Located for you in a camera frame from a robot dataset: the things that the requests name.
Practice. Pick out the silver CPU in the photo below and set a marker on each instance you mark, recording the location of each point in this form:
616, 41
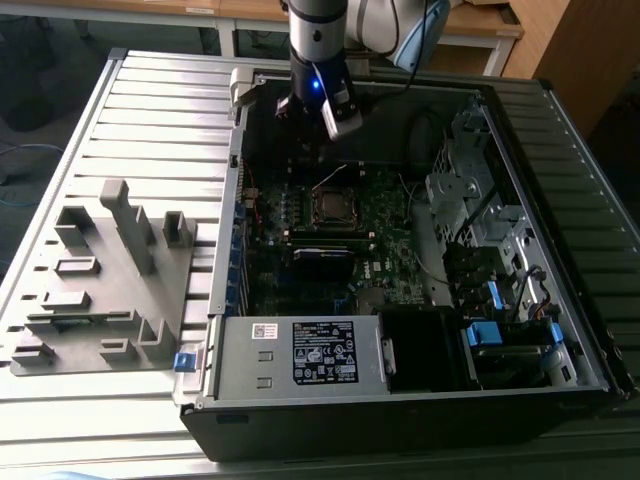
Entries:
336, 206

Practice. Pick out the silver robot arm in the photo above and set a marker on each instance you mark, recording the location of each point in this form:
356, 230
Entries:
315, 30

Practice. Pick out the CPU socket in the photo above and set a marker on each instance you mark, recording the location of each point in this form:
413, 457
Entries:
335, 223

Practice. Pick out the black graphics card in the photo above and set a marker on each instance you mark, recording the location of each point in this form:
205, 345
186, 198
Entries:
325, 267

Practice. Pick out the silver metal drive cage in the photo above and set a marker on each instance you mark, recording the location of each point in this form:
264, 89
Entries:
445, 195

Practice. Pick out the green motherboard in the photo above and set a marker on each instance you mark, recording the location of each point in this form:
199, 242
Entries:
395, 260

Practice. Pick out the wooden desk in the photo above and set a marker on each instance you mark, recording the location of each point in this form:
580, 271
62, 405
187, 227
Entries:
125, 6
480, 30

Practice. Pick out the chipset heatsink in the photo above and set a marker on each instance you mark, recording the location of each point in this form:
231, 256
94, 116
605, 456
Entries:
371, 297

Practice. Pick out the blue disk carrier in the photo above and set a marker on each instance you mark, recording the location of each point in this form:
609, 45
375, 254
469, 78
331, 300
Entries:
482, 334
493, 295
556, 334

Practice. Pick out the black plastic air shroud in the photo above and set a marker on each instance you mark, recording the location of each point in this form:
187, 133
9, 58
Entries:
420, 350

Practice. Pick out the grey power supply unit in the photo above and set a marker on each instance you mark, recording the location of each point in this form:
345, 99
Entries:
240, 365

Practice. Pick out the grey parts rack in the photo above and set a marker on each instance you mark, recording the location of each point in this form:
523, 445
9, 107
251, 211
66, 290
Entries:
115, 300

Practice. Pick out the blue case latch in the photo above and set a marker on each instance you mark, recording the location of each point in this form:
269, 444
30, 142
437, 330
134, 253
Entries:
184, 362

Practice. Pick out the wooden cabinet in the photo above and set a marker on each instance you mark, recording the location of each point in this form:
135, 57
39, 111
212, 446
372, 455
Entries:
590, 50

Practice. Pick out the black PC case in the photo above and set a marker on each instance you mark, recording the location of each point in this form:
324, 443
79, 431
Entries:
350, 435

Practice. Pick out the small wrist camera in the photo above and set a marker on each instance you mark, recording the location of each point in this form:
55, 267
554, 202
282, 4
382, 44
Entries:
284, 109

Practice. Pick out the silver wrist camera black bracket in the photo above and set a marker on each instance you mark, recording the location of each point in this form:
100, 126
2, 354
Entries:
342, 117

